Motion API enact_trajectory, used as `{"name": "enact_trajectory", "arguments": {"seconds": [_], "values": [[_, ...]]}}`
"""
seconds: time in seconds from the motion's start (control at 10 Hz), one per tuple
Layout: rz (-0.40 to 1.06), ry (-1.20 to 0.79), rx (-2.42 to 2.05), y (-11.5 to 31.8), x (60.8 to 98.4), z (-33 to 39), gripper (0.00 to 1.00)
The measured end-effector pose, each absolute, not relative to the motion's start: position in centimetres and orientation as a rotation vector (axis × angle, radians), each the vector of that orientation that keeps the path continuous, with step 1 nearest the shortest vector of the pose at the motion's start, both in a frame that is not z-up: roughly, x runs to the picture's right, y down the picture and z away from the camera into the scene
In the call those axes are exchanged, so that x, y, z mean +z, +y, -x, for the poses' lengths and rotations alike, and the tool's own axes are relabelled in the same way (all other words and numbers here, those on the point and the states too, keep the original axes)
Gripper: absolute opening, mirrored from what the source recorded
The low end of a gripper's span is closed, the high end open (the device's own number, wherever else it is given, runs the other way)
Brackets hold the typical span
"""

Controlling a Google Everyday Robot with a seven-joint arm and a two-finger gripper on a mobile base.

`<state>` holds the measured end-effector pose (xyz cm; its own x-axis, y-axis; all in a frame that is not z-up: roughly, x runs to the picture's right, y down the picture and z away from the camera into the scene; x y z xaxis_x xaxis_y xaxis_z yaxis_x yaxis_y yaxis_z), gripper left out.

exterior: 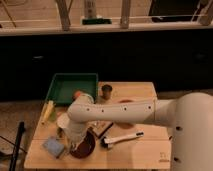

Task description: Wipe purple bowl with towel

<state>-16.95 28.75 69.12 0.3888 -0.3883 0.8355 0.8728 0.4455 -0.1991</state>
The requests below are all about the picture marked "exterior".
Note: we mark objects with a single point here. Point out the dark small cup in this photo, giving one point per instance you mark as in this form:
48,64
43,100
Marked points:
106,91

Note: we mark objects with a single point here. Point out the green plastic tray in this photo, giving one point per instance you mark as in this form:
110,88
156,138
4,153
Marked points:
64,85

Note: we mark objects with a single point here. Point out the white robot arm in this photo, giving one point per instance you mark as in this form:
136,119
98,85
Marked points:
190,117

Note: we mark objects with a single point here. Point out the green base white stand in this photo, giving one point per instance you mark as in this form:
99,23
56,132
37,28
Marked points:
90,14

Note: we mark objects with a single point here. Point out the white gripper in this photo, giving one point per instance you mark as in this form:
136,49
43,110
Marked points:
76,132

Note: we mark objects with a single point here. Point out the blue towel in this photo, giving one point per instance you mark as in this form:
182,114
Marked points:
53,146

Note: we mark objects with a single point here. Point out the black pole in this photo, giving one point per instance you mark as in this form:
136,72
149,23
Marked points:
21,130

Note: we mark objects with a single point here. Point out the white handled brush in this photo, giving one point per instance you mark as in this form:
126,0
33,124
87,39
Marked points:
107,142

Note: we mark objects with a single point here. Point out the dark purple bowl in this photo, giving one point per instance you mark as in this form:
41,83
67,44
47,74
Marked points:
85,148

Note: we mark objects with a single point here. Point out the orange ball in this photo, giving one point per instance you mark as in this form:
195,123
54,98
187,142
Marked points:
77,94

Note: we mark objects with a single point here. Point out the yellow corn cob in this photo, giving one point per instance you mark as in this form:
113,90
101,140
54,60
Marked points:
48,110

